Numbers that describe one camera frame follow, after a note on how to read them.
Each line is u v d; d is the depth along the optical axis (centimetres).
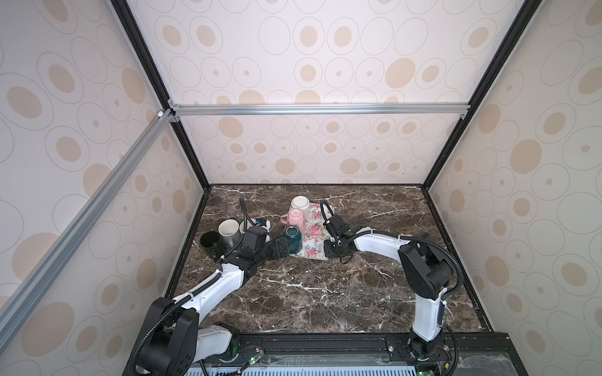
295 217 95
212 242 97
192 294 46
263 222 78
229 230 91
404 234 56
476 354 73
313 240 100
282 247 78
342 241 70
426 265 51
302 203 103
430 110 91
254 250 66
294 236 89
